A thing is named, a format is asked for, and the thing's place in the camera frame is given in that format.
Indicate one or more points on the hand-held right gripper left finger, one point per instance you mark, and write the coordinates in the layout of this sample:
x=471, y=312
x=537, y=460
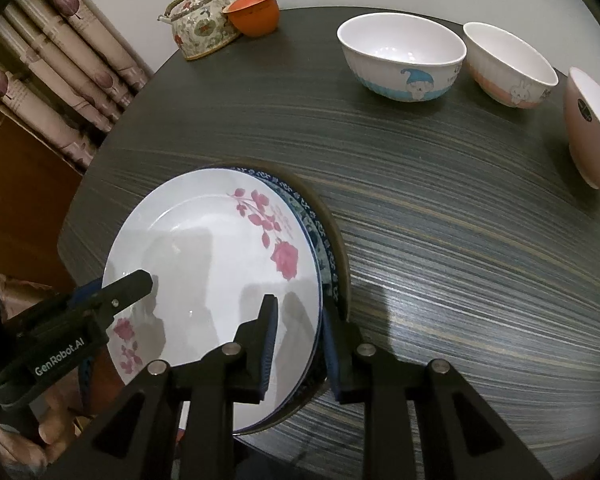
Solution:
x=266, y=360

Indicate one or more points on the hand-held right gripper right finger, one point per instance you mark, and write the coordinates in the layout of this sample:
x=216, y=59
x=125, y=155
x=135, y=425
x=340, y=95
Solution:
x=331, y=360

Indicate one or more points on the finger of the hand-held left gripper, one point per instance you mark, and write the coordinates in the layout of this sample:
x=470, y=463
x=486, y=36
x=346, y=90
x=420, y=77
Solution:
x=86, y=375
x=125, y=287

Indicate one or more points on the white plate with pink flowers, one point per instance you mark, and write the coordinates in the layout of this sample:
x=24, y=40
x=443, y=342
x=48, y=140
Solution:
x=205, y=260

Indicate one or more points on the small blue floral plate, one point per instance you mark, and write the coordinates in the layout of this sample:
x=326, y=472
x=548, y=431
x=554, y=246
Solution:
x=302, y=207

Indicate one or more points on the white bowl with blue gnome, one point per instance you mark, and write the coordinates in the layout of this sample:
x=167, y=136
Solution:
x=400, y=45

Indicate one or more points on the white bowl with pink rabbit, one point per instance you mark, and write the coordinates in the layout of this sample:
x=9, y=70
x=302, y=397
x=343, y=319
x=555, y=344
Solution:
x=505, y=60

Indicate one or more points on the large pink bowl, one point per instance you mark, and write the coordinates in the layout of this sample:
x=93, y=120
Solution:
x=592, y=125

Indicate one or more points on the person's left hand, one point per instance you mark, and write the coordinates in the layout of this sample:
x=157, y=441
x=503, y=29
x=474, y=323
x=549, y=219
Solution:
x=55, y=435

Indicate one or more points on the beige patterned curtain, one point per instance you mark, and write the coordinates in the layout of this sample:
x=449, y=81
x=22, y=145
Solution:
x=55, y=70

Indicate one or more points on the floral ceramic teapot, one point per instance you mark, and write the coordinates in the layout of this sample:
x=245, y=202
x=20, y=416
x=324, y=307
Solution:
x=200, y=30

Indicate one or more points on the orange tea cup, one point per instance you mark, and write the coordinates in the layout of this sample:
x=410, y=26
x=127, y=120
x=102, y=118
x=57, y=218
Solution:
x=252, y=15

